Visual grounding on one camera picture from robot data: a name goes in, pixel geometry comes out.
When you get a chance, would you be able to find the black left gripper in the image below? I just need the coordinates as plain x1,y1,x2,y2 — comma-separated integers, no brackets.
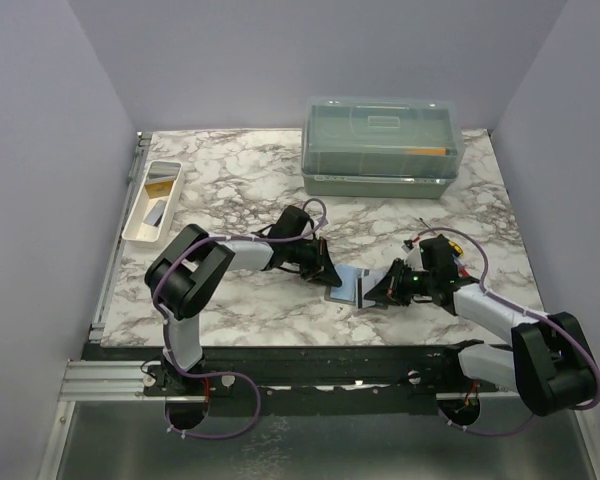
285,236,342,287

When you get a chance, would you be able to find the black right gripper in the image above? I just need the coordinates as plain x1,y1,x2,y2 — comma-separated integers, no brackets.
365,257,436,307

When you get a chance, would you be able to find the grey leather card holder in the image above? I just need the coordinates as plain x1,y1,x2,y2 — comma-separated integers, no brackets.
325,264,388,309

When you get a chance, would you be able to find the light blue credit card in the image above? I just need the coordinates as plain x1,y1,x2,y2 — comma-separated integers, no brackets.
329,264,370,304

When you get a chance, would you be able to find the grey credit card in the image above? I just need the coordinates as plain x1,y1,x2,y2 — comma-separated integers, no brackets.
143,200,167,227

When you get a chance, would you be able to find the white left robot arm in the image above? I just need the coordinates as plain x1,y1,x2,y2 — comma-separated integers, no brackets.
144,198,342,395

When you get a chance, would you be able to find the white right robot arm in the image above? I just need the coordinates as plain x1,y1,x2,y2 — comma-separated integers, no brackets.
364,235,600,417

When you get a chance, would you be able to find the white plastic card tray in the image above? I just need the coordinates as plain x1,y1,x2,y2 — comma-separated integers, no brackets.
122,160,184,248

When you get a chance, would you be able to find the yellow blue tool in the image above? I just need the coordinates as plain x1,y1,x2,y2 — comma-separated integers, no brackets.
418,217,469,277

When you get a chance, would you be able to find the clear lidded storage box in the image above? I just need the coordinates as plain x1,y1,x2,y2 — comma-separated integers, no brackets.
300,96,465,199

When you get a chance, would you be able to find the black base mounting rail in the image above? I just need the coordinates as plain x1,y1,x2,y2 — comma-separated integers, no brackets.
82,344,494,417

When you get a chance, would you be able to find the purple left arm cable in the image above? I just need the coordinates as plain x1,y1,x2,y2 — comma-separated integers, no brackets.
152,198,330,441

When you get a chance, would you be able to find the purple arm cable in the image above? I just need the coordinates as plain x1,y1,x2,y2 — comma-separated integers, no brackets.
152,198,330,441
404,227,600,436

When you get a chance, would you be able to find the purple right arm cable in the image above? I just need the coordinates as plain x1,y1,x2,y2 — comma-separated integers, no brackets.
404,227,600,436

